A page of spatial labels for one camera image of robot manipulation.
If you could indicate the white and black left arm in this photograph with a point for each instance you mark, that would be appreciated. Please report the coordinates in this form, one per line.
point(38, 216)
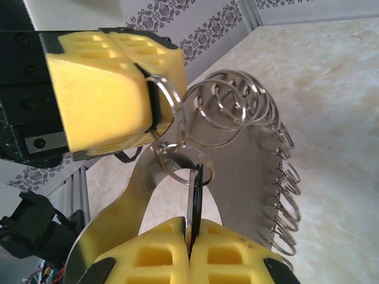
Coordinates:
point(29, 230)

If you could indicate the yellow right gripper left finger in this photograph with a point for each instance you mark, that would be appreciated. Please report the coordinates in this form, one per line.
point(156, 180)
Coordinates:
point(160, 242)

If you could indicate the key with black fob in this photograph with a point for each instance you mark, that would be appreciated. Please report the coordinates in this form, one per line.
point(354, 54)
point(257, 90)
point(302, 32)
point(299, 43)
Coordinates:
point(197, 207)

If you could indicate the aluminium frame corner post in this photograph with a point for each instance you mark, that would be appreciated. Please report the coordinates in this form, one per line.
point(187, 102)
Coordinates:
point(251, 13)

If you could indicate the aluminium table side rail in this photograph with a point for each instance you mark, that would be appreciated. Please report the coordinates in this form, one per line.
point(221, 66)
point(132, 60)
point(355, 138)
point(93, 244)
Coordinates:
point(80, 189)

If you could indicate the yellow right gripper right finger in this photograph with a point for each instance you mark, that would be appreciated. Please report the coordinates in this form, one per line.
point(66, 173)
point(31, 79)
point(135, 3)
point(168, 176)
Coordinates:
point(237, 257)

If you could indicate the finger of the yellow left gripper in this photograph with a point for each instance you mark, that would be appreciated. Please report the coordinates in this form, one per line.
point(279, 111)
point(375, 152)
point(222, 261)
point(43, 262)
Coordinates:
point(165, 65)
point(100, 103)

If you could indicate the metal keyring holder with rings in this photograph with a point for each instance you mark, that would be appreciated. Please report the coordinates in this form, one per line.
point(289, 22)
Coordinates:
point(242, 165)

